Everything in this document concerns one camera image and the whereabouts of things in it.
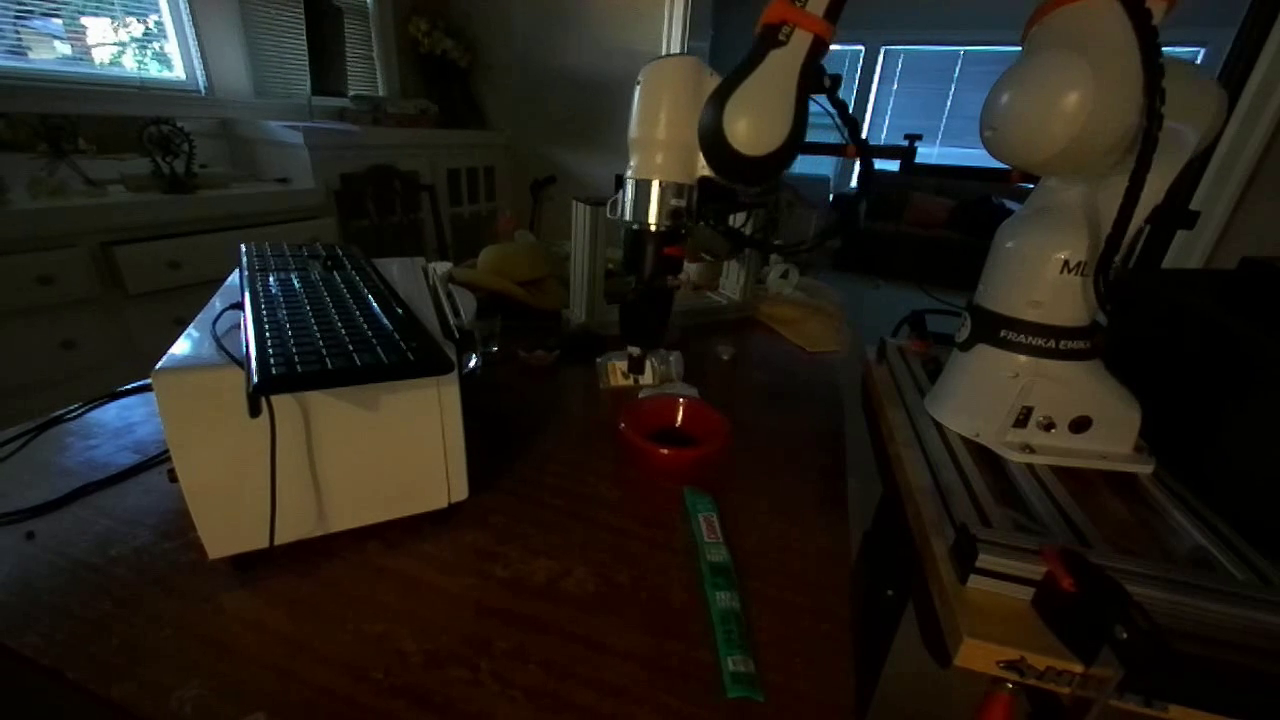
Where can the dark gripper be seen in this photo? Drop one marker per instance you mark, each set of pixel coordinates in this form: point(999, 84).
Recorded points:
point(648, 279)

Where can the salt shaker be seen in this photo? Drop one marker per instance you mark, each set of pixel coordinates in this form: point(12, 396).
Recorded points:
point(637, 369)

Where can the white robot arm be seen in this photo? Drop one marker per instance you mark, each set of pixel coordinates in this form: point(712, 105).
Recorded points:
point(1092, 110)

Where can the red bowl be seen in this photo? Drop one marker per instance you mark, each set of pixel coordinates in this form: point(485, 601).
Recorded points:
point(677, 438)

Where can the black keyboard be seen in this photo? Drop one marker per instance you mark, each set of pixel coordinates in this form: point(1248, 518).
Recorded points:
point(326, 317)

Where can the green flat package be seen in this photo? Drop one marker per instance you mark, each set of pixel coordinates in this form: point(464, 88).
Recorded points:
point(720, 596)

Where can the white microwave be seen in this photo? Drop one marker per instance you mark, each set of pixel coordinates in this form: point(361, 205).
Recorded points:
point(300, 467)

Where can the robot mounting base frame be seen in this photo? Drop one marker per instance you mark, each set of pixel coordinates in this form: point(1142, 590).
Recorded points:
point(982, 530)

